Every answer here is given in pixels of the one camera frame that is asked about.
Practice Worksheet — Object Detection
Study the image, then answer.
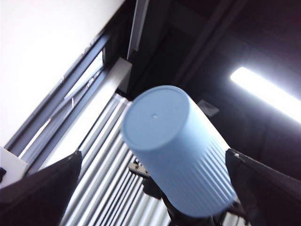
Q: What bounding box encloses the blue ribbed plastic cup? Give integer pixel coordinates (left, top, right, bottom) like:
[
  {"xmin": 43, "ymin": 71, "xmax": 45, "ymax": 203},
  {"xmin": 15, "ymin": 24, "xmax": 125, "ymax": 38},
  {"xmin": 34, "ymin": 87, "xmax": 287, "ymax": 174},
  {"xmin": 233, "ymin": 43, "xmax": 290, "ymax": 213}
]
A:
[{"xmin": 121, "ymin": 85, "xmax": 238, "ymax": 218}]

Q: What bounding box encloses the white box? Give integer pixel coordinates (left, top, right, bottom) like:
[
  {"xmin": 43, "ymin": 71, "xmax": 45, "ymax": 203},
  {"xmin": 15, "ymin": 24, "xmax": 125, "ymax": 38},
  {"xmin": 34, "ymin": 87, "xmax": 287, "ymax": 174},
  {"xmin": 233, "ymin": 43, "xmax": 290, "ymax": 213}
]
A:
[{"xmin": 0, "ymin": 145, "xmax": 28, "ymax": 183}]

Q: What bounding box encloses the dark window frame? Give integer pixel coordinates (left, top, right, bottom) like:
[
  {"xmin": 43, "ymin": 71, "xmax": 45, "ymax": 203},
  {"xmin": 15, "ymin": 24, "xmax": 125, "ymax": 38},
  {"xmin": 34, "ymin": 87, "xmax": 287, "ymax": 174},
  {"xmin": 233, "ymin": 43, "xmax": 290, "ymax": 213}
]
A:
[{"xmin": 3, "ymin": 30, "xmax": 113, "ymax": 165}]

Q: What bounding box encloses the white slatted blind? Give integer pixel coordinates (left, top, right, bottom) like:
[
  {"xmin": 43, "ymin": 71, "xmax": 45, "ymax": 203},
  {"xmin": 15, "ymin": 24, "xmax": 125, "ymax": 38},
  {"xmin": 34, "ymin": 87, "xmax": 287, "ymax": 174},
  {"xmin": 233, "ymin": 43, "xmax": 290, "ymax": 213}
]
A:
[{"xmin": 60, "ymin": 93, "xmax": 179, "ymax": 226}]

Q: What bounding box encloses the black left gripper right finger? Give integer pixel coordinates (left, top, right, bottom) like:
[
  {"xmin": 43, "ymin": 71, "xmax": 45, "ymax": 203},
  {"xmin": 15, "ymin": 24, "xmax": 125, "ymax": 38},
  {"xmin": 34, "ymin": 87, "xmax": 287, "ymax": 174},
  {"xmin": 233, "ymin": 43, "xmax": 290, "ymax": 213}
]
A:
[{"xmin": 225, "ymin": 148, "xmax": 301, "ymax": 226}]

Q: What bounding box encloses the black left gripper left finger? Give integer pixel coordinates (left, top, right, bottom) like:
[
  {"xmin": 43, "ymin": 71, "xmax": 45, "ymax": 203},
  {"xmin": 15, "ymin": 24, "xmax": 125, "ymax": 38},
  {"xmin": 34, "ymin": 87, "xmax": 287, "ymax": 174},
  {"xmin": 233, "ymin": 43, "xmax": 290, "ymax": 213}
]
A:
[{"xmin": 0, "ymin": 150, "xmax": 82, "ymax": 226}]

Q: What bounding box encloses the small grey ceiling plate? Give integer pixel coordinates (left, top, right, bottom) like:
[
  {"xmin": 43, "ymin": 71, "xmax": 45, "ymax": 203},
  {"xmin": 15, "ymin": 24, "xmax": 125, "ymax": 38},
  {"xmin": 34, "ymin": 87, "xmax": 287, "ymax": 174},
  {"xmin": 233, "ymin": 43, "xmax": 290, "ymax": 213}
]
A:
[{"xmin": 198, "ymin": 99, "xmax": 220, "ymax": 116}]

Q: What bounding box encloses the ceiling light tube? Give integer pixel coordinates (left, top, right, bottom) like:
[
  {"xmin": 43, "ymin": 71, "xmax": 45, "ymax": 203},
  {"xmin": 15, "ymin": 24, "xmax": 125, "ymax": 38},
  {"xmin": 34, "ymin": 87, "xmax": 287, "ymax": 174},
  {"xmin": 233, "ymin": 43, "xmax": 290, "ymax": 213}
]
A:
[{"xmin": 230, "ymin": 67, "xmax": 301, "ymax": 127}]

